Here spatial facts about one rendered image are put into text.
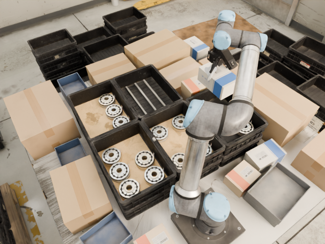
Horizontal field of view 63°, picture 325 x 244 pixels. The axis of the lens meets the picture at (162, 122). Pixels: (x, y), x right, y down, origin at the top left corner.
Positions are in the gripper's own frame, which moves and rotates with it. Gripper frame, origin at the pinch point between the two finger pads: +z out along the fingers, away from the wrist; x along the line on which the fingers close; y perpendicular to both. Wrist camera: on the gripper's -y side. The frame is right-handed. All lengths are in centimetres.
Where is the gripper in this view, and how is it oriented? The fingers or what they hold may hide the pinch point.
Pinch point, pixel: (218, 76)
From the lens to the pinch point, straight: 147.9
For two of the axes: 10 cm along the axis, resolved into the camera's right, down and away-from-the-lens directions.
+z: 0.1, 6.4, 7.7
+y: -5.6, -6.3, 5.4
